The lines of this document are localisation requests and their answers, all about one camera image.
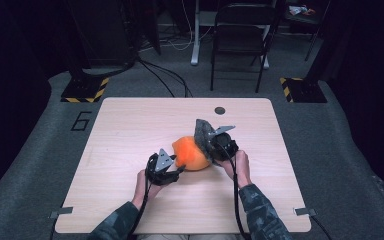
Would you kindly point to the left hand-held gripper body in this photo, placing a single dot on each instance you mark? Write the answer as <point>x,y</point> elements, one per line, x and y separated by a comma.
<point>160,175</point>

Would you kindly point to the white desk frame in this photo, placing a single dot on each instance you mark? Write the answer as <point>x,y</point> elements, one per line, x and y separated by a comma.
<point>195,50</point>

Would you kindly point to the black curtain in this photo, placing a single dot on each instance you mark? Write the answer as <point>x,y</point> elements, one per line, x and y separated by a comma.
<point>6,83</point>
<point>373,83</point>

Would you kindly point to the person's right hand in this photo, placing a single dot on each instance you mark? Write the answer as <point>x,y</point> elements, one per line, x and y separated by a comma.
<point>242,170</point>

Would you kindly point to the white and orange small object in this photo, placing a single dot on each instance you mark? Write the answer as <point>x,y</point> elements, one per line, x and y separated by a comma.
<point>296,10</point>

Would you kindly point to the black striped-edge stand base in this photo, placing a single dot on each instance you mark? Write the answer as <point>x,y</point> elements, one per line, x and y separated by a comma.
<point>306,91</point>
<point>81,90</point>

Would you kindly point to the dark cabinet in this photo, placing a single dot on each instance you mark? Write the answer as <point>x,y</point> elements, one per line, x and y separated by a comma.
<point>106,33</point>

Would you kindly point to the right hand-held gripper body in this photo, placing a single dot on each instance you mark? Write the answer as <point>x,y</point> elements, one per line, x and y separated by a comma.
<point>225,148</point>

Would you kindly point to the gray tape tab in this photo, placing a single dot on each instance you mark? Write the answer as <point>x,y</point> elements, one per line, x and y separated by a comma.
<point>305,211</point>
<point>61,211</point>

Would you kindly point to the person's left hand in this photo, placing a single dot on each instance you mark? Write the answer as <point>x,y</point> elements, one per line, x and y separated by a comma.
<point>142,191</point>

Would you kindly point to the orange plush toy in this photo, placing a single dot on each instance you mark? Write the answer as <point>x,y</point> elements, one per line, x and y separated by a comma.
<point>190,155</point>

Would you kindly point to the black folding chair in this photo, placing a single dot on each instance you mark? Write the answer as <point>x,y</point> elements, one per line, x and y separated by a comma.
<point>243,40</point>

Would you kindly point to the gray fluffy cloth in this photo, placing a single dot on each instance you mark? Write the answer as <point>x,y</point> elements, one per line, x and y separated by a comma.
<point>201,135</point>

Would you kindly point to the dark side table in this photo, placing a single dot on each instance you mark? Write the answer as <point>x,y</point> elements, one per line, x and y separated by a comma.
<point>308,20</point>

